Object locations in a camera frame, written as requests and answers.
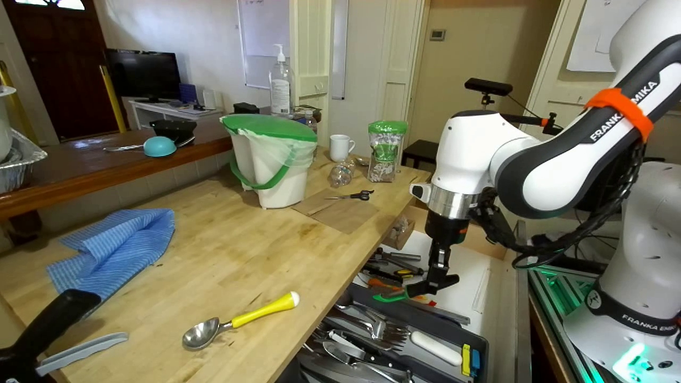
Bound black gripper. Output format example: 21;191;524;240
407;214;467;298

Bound green black potato peeler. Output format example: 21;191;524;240
375;286;433;306

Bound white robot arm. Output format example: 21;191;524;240
407;0;681;383

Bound open wooden drawer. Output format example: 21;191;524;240
272;214;532;383

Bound black cutlery tray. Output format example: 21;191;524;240
275;286;489;383

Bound small black scissors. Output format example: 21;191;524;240
339;190;375;203

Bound brown paper sheet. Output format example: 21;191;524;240
296;190;378;234

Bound dark wooden stool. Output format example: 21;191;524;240
401;140;438;169

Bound green lidded snack bag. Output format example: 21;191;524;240
369;119;408;184

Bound white mug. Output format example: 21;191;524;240
329;134;356;163

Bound white bucket green lid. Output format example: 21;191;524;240
220;113;316;209

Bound clear spray bottle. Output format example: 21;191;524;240
271;48;292;116

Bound blue cloth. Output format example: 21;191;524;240
46;209;174;300

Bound black television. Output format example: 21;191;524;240
107;49;180;98

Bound aluminium foil tray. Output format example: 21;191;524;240
0;130;46;194

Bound yellow handled ice cream scoop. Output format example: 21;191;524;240
180;291;299;351

